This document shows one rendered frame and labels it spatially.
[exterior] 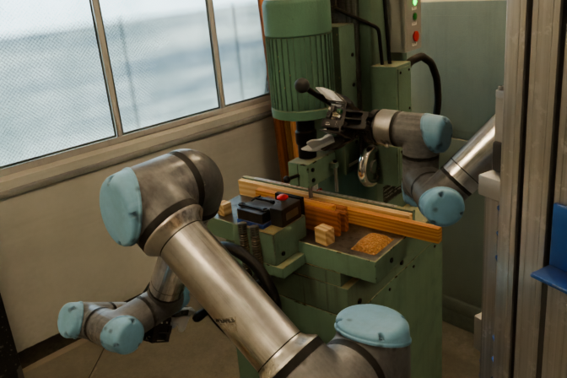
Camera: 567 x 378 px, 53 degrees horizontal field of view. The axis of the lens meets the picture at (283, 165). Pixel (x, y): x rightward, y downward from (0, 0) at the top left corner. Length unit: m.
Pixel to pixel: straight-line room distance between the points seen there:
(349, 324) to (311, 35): 0.78
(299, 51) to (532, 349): 0.89
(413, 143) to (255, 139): 2.11
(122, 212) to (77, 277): 1.93
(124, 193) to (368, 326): 0.42
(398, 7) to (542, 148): 0.99
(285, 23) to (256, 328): 0.83
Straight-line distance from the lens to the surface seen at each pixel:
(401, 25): 1.68
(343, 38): 1.58
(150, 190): 0.91
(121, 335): 1.22
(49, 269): 2.76
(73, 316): 1.30
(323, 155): 1.61
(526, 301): 0.86
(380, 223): 1.53
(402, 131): 1.19
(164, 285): 1.23
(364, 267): 1.41
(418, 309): 1.92
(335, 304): 1.53
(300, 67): 1.45
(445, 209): 1.08
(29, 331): 2.84
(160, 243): 0.91
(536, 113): 0.75
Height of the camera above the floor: 1.57
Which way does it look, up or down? 19 degrees down
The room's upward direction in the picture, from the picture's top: 5 degrees counter-clockwise
